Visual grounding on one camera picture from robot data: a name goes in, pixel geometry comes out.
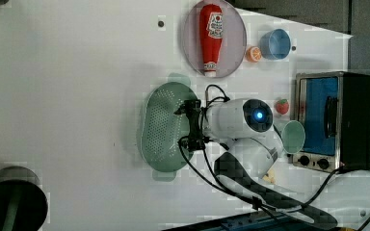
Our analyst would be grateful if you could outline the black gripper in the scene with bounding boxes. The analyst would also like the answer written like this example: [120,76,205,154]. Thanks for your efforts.
[174,99,208,152]

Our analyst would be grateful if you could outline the green plastic strainer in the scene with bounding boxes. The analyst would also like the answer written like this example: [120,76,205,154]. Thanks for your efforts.
[137,73,197,182]

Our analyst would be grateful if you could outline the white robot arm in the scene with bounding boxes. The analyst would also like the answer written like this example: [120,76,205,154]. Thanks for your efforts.
[174,99,338,230]

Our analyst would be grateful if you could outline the orange slice toy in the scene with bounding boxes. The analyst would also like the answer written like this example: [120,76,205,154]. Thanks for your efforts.
[245,46,262,63]

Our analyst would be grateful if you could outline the grey round plate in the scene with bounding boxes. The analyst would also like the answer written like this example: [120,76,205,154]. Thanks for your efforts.
[181,0,247,78]

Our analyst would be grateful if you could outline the red strawberry toy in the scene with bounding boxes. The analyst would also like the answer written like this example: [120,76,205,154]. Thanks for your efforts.
[276,99,289,115]

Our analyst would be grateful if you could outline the yellow plush toy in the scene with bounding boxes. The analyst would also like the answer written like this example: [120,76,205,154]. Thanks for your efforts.
[263,169,276,184]

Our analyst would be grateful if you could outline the red ketchup bottle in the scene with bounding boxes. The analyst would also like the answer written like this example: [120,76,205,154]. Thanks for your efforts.
[199,4,224,77]

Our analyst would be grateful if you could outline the mint green mug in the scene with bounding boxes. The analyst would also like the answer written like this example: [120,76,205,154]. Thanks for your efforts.
[274,120,305,154]

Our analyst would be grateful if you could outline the blue cup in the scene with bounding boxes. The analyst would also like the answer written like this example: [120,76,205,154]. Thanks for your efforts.
[259,29,291,60]

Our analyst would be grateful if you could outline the black silver toaster oven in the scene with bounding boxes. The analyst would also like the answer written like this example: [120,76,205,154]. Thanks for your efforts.
[292,71,370,172]

